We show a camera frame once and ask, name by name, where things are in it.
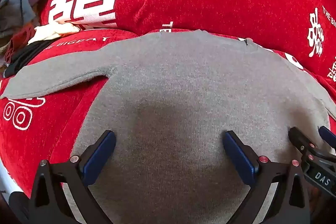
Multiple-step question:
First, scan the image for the dark red cloth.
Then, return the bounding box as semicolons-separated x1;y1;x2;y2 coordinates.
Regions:
4;26;36;63

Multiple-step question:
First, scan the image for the red printed sofa cover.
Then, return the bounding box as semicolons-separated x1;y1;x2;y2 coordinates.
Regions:
0;28;336;201

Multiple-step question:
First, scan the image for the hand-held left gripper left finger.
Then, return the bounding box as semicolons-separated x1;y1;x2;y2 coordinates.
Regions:
29;130;117;224

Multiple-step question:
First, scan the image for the black cloth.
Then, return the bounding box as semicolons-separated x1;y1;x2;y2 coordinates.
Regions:
3;40;57;77

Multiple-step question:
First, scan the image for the cream cloth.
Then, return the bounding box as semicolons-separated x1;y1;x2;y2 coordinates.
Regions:
28;21;80;43

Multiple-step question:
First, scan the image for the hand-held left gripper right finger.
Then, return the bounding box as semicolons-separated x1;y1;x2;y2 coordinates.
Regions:
223;130;311;224

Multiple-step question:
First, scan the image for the grey knit sweater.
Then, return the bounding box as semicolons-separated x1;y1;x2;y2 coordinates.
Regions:
0;30;336;224

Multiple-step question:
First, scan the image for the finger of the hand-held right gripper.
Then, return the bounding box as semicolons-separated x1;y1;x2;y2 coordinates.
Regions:
289;126;319;157
318;126;336;146

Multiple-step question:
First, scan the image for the grey cloth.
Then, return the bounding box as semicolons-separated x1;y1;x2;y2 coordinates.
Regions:
0;0;36;38

